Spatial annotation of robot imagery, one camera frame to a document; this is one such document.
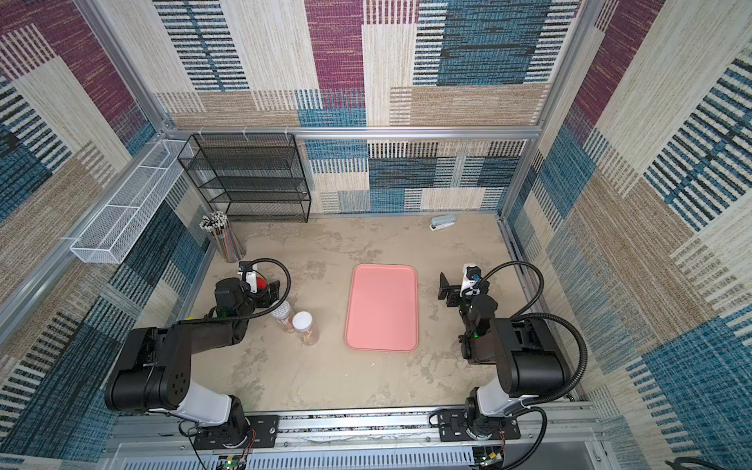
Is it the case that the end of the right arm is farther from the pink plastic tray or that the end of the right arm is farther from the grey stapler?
the grey stapler

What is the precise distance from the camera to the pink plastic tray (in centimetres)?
90

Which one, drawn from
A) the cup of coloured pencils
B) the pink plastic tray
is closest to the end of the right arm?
the pink plastic tray

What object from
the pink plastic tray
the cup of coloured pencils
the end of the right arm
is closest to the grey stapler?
the pink plastic tray

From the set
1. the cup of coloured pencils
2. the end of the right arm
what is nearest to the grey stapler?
the end of the right arm

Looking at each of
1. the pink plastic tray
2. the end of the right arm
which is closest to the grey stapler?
the pink plastic tray

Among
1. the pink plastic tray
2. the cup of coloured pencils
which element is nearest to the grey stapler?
the pink plastic tray

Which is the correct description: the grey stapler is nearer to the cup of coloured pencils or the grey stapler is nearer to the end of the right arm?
the end of the right arm

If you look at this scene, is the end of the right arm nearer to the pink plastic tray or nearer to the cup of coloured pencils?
the pink plastic tray

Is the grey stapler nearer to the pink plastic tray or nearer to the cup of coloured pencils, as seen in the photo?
the pink plastic tray
